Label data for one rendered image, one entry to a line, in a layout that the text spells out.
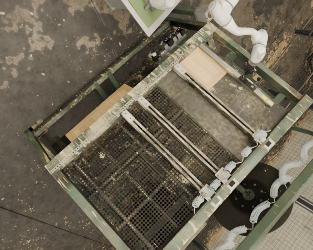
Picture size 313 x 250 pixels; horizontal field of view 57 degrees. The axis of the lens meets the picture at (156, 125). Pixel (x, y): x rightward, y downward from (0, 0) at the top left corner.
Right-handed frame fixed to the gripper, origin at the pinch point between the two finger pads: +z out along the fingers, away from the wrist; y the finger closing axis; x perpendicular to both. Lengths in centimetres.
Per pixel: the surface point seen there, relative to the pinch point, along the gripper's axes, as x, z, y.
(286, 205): 62, 23, -107
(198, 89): 39.6, 9.2, 22.6
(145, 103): 87, 9, 47
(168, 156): 108, 9, -3
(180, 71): 39, 9, 48
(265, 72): -21.7, 11.5, -10.5
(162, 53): 35, 13, 76
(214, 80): 19.3, 14.3, 18.9
